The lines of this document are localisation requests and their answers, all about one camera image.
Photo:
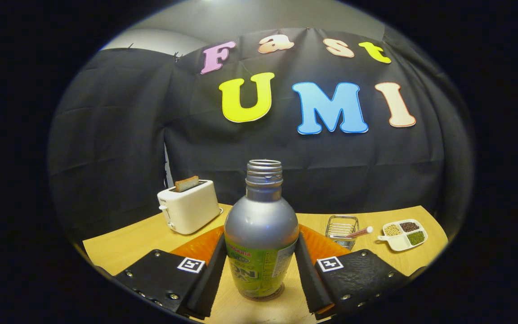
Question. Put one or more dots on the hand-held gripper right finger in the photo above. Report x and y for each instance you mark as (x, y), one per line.
(308, 283)

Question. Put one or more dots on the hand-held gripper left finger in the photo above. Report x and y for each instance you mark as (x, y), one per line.
(207, 283)

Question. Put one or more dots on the silver bottle with green label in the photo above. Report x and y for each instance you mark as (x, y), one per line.
(259, 220)

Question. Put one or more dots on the pink stick with white tip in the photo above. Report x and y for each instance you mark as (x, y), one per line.
(362, 231)

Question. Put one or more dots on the cream toaster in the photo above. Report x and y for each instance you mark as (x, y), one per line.
(191, 209)

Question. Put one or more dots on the wooden table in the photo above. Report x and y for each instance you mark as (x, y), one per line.
(142, 243)

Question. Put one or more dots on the white divided dish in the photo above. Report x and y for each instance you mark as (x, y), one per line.
(398, 244)

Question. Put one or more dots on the pile of yellow beans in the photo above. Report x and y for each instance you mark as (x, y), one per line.
(392, 230)

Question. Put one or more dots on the toasted bread slice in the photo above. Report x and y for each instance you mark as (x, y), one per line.
(187, 183)

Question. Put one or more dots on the black backdrop cloth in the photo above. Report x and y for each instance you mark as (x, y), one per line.
(331, 171)

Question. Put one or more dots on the pile of dark brown beans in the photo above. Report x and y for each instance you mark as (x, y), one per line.
(409, 226)

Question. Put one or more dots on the pile of green beans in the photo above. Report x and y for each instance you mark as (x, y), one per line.
(416, 238)

